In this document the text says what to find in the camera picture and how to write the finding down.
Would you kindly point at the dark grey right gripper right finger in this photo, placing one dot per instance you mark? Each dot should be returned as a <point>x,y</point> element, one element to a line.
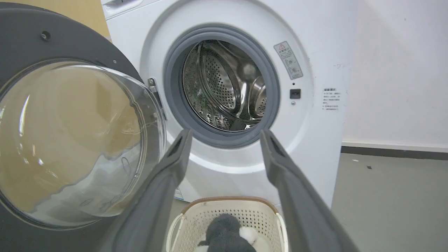
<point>301,206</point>

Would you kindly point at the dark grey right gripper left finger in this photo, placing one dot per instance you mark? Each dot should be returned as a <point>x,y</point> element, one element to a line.
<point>154,206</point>

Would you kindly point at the grey glass washing machine door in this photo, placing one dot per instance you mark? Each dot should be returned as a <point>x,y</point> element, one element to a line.
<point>70,140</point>

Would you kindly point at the metal door hinge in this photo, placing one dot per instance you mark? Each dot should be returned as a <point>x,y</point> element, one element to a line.
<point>156,94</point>

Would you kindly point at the black door latch socket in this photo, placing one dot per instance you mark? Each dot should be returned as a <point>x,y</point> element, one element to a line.
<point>295,93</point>

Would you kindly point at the grey rubber door gasket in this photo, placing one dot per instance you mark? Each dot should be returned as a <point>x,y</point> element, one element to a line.
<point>171,87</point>

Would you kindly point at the white front-load washing machine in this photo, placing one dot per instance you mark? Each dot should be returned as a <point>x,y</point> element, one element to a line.
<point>315,52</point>

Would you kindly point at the cream perforated laundry basket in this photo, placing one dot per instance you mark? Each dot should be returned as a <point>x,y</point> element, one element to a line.
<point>231,210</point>

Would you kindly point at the grey and white plush toy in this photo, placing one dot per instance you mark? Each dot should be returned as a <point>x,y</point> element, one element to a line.
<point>227,234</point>

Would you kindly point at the white printed text label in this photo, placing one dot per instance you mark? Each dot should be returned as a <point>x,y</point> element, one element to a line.
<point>330,99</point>

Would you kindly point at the stainless steel washer drum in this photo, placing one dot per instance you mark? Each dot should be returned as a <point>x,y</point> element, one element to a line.
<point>224,84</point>

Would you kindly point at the grey warning sticker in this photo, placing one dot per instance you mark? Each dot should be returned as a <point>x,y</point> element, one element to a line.
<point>288,60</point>

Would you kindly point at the tan wooden cabinet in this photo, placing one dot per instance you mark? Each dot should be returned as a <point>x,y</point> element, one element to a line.
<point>80,12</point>

